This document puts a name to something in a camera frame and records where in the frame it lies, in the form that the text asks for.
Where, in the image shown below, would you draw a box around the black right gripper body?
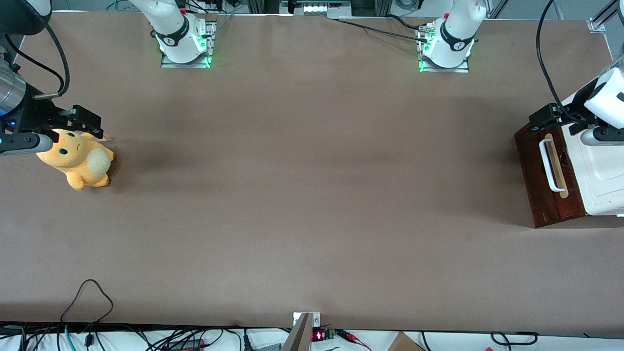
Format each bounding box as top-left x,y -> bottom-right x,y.
2,83 -> 76,142

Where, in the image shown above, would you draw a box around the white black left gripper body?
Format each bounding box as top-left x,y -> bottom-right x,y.
561,67 -> 624,135

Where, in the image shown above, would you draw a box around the white drawer handle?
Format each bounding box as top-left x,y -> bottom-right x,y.
538,138 -> 563,192

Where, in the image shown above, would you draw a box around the white drawer cabinet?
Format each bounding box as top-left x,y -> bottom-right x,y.
561,58 -> 624,217

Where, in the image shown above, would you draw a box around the orange plush toy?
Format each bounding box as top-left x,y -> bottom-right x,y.
36,128 -> 116,192

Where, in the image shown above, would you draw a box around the black power adapter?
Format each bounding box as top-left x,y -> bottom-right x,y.
167,339 -> 206,351

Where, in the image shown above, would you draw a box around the white power strip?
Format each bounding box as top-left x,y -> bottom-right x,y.
280,0 -> 352,19

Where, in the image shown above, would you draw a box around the brown cardboard piece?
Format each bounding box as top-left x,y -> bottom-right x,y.
387,331 -> 426,351

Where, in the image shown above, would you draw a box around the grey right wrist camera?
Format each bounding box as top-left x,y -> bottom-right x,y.
0,133 -> 54,156

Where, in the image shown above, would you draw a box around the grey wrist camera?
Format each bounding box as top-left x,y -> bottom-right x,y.
0,133 -> 54,156
580,126 -> 624,146

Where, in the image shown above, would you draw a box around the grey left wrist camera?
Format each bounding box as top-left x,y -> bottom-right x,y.
580,126 -> 624,146

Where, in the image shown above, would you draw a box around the light wooden handle backing strip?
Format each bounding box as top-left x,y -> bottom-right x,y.
545,133 -> 570,199

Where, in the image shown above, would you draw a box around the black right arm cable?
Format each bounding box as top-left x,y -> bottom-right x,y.
32,19 -> 70,101
2,34 -> 66,86

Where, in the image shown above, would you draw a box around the aluminium frame profile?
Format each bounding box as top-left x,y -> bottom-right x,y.
587,0 -> 624,34

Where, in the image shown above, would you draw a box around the black looped cable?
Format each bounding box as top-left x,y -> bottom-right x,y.
60,279 -> 115,325

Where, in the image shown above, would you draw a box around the long black table cable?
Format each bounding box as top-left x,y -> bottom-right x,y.
335,18 -> 430,42

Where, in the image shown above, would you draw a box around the black flat loop cable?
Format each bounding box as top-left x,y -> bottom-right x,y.
489,331 -> 540,346

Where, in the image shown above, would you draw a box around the red clip wires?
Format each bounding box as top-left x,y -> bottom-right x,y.
335,330 -> 372,351

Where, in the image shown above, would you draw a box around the aluminium camera mount beam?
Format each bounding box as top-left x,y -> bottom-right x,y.
280,313 -> 313,351

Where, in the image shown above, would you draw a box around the small metal bracket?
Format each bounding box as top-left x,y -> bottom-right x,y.
292,312 -> 322,329

